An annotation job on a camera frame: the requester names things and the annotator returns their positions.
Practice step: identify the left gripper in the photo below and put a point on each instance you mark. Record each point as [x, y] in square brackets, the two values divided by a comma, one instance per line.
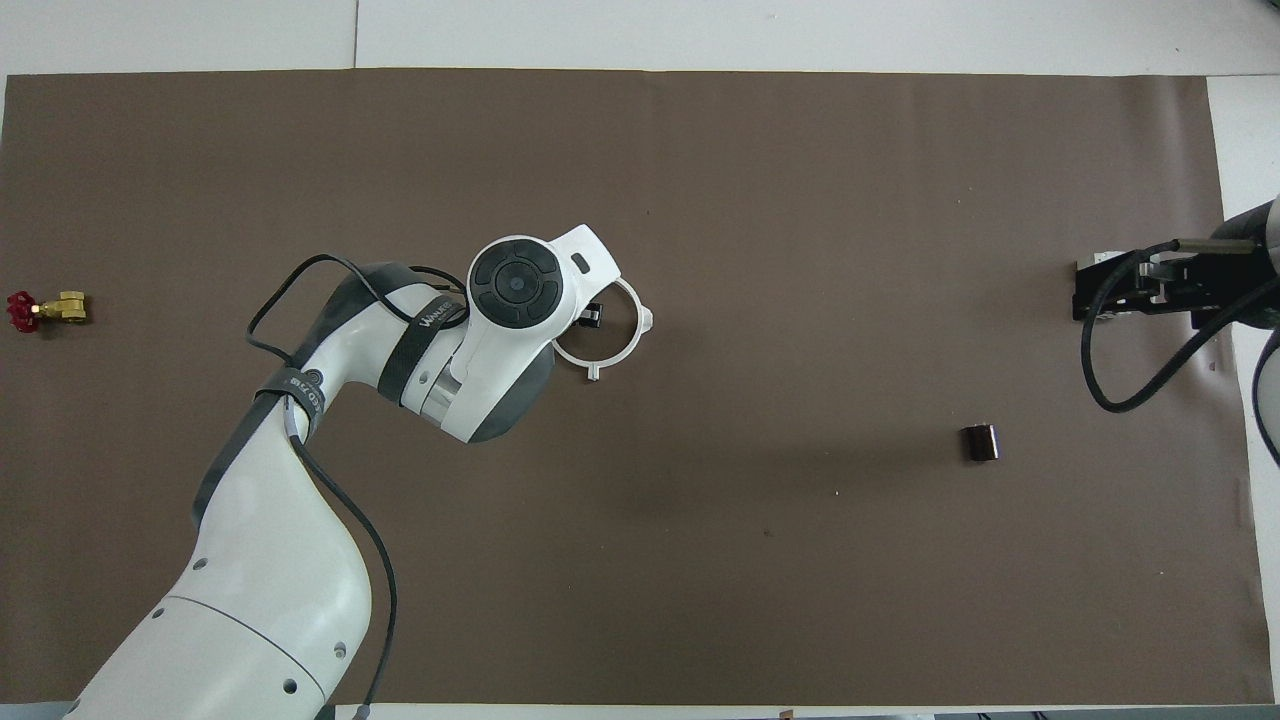
[590, 262]

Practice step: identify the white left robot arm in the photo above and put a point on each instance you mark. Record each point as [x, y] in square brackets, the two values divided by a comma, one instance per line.
[270, 560]

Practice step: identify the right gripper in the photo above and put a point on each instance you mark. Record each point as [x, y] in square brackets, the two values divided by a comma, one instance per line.
[1190, 285]

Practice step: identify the brown paper table mat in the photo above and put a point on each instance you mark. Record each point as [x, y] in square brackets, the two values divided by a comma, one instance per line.
[760, 560]

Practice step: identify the small dark brown cylinder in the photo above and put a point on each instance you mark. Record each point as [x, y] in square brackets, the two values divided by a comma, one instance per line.
[980, 443]

